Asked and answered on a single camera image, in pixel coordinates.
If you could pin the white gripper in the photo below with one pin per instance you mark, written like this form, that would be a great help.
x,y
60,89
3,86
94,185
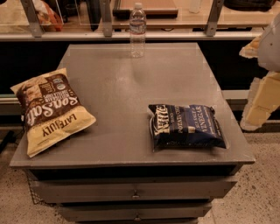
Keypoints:
x,y
269,48

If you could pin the clear plastic water bottle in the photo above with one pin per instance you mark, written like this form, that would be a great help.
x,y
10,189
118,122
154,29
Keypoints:
x,y
137,31

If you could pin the blue Kettle chip bag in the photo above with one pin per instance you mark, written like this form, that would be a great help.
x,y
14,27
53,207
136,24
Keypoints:
x,y
183,127

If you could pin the brown yellow tortilla chip bag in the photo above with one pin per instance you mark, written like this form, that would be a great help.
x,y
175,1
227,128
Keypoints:
x,y
52,110

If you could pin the orange snack bag background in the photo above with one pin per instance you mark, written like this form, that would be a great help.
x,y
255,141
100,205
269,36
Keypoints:
x,y
47,16

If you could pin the metal railing with posts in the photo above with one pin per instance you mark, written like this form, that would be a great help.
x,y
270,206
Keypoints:
x,y
15,26

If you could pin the wooden board on shelf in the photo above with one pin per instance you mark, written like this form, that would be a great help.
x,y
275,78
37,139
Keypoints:
x,y
152,8

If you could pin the grey drawer cabinet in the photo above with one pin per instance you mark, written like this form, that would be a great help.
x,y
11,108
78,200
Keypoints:
x,y
118,89

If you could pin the lower grey drawer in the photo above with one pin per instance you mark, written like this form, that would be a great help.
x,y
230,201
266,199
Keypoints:
x,y
135,212

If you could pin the grey drawer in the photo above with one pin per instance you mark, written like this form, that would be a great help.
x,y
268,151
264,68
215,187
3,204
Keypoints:
x,y
93,190
135,212

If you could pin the upper grey drawer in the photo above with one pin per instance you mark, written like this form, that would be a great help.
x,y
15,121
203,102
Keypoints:
x,y
93,190

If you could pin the wire mesh basket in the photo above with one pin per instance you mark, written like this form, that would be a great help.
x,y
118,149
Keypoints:
x,y
35,198

